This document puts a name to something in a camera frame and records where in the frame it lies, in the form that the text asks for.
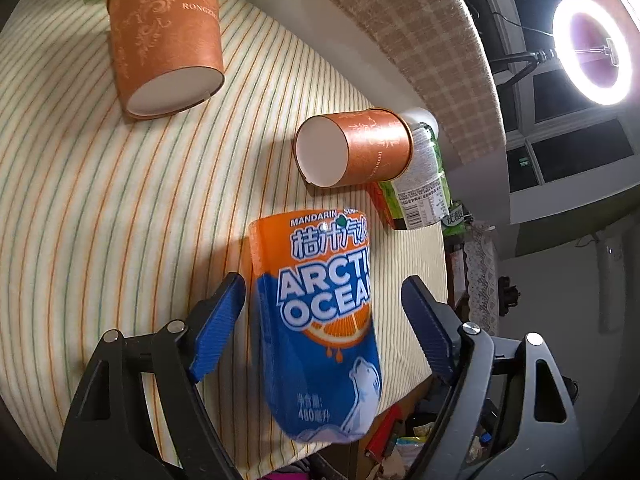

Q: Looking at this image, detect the blue orange Arctic Ocean cup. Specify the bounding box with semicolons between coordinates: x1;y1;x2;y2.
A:
248;209;382;443

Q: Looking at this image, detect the orange paper cup near white-capped bottle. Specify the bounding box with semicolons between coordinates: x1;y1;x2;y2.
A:
293;107;413;188

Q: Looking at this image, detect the orange paper cup near green-capped bottle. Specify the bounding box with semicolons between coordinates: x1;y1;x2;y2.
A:
107;0;224;120

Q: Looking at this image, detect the white lace-covered side table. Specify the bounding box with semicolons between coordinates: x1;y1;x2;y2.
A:
463;222;499;336

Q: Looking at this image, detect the striped mattress cover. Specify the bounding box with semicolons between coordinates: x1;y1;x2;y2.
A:
1;0;446;465

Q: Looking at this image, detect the green carton box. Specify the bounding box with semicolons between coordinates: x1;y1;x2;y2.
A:
440;200;473;237

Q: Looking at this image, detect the green tea bottle white cap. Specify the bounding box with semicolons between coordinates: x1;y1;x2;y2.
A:
368;108;452;231

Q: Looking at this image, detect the black light tripod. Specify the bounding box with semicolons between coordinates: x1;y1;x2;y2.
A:
487;44;622;91

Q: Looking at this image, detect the beige plaid cushion backrest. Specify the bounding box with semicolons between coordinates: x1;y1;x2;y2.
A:
331;0;506;165

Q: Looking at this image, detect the window frame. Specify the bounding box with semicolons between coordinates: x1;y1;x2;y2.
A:
464;0;639;224

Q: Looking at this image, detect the white ring light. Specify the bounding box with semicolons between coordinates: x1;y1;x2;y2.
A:
552;0;634;106

